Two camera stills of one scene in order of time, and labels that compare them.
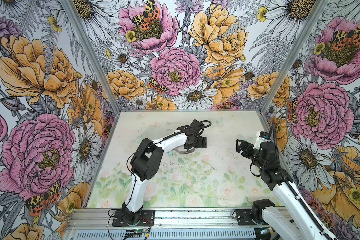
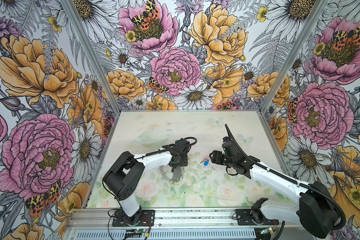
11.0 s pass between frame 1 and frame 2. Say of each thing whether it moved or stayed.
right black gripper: moved
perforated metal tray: stayed
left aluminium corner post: stayed
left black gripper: moved
